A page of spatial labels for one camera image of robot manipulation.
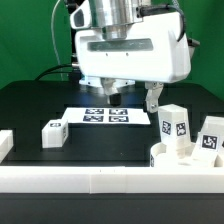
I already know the black cable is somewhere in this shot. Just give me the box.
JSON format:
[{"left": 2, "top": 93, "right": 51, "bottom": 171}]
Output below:
[{"left": 35, "top": 63, "right": 81, "bottom": 82}]

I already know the white U-shaped fence frame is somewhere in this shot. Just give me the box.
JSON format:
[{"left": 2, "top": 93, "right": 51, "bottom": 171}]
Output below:
[{"left": 0, "top": 130, "right": 224, "bottom": 194}]

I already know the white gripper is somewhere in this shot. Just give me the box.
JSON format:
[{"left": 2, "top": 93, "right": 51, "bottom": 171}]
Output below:
[{"left": 75, "top": 12, "right": 191, "bottom": 113}]

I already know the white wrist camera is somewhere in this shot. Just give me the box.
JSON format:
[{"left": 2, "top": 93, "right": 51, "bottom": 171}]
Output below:
[{"left": 70, "top": 0, "right": 92, "bottom": 30}]

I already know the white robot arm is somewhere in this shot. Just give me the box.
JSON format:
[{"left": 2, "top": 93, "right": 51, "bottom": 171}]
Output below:
[{"left": 70, "top": 0, "right": 191, "bottom": 113}]

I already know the white sheet with tags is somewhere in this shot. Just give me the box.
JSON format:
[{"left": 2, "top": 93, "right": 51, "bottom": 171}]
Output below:
[{"left": 63, "top": 107, "right": 150, "bottom": 125}]

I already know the grey cable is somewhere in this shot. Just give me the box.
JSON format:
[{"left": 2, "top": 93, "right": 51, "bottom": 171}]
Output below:
[{"left": 50, "top": 0, "right": 65, "bottom": 68}]

